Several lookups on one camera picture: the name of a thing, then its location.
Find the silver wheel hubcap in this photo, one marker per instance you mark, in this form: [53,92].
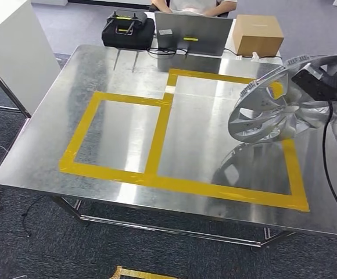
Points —
[258,100]

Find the stainless steel workbench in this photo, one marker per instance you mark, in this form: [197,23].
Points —
[128,134]

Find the brown cardboard box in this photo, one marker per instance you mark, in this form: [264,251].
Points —
[257,34]

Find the white plug adapter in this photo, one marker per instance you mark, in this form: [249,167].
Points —
[254,57]

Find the white desk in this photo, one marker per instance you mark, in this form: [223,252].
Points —
[229,44]

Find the person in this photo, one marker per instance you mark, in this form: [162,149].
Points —
[197,5]

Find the grey laptop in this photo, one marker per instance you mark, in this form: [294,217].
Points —
[193,32]

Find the black carry bag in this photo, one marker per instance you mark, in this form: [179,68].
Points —
[128,36]

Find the white low plinth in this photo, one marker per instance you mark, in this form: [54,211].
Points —
[49,2]

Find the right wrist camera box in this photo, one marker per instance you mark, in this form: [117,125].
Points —
[310,83]

